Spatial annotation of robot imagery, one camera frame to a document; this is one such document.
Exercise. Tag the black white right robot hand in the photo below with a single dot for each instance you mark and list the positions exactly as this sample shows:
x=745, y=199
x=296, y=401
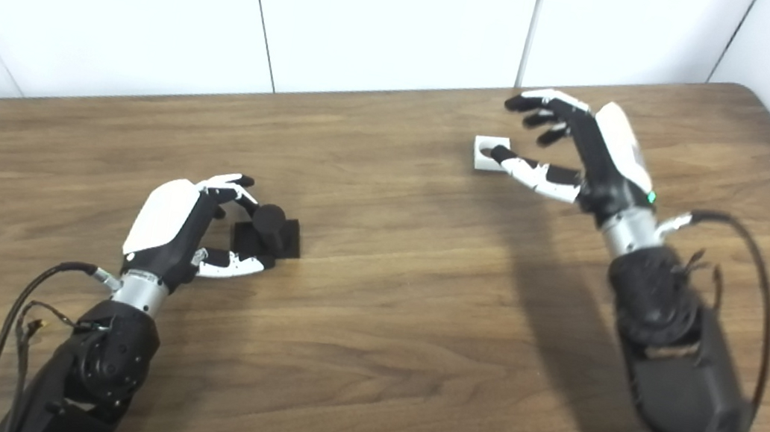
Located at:
x=612, y=157

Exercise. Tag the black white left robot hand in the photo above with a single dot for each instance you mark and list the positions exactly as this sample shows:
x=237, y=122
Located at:
x=162, y=222

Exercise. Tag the black peg with square base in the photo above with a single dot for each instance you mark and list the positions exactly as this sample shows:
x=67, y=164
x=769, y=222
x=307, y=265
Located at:
x=277, y=231

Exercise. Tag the white square piece with hole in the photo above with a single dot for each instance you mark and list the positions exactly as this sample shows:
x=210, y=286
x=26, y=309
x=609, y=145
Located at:
x=481, y=158

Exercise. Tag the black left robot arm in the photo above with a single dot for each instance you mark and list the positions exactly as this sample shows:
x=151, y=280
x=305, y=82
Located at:
x=100, y=364

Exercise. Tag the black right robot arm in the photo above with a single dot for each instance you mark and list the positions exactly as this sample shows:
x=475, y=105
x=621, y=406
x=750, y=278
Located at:
x=685, y=386

